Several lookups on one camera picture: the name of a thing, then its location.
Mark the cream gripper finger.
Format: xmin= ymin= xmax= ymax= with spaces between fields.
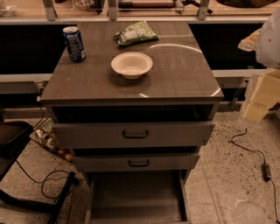
xmin=238 ymin=29 xmax=260 ymax=52
xmin=241 ymin=69 xmax=280 ymax=123

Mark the blue pepsi can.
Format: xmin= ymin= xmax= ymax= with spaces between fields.
xmin=63 ymin=26 xmax=86 ymax=62

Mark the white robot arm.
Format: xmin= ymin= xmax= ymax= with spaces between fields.
xmin=238 ymin=8 xmax=280 ymax=123

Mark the grey drawer cabinet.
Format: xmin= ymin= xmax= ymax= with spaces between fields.
xmin=40 ymin=20 xmax=225 ymax=224

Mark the top grey drawer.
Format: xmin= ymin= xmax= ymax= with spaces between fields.
xmin=52 ymin=122 xmax=214 ymax=149

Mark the grey drawer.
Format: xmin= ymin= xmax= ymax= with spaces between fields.
xmin=73 ymin=153 xmax=200 ymax=172
xmin=52 ymin=122 xmax=214 ymax=149

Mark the bottom open drawer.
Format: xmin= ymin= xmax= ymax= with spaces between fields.
xmin=85 ymin=171 xmax=192 ymax=224

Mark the middle grey drawer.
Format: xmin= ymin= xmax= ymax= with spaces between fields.
xmin=73 ymin=153 xmax=200 ymax=172

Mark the green chip bag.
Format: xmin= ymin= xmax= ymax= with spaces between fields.
xmin=113 ymin=21 xmax=159 ymax=46

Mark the white paper bowl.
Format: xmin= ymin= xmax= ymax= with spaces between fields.
xmin=111 ymin=52 xmax=153 ymax=80

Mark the black chair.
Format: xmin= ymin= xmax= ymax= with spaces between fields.
xmin=0 ymin=120 xmax=77 ymax=224

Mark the black power adapter cable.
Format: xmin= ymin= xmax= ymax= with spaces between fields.
xmin=227 ymin=128 xmax=280 ymax=224

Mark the wire basket with items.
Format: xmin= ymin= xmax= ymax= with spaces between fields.
xmin=31 ymin=118 xmax=72 ymax=162

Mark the black cable on floor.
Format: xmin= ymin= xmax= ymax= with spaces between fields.
xmin=15 ymin=159 xmax=74 ymax=200

